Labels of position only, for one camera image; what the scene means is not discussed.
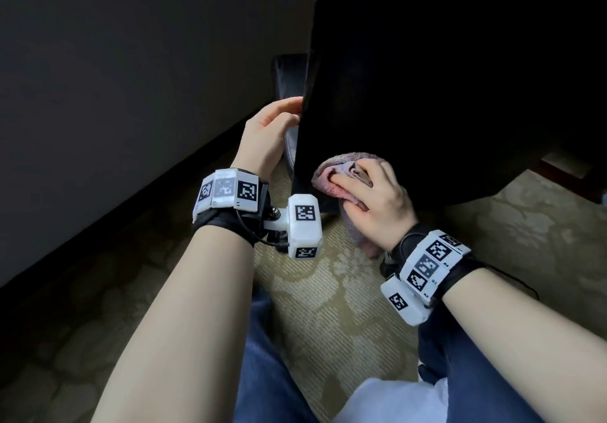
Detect person's right hand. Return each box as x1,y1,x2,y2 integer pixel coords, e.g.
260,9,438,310
329,158,419,254

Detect person's left hand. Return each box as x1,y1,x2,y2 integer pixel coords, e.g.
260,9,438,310
230,96,305,181

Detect pink cleaning cloth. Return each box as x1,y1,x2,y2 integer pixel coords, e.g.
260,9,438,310
310,152,392,260

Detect black office chair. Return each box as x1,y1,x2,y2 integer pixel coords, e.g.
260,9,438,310
270,0,607,229

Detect person's left forearm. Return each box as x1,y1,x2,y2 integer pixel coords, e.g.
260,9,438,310
90,223,255,423

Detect right wrist marker band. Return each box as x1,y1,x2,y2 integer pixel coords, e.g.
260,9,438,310
388,223,487,307

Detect wrist marker band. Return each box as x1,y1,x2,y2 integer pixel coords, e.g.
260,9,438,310
388,223,487,307
192,167,271,248

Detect left wrist marker band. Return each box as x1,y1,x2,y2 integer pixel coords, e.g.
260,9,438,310
192,167,271,248

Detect white fabric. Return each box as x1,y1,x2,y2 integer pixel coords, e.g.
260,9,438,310
331,360,449,423

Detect blue trousers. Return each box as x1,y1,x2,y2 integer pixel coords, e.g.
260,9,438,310
232,285,546,423

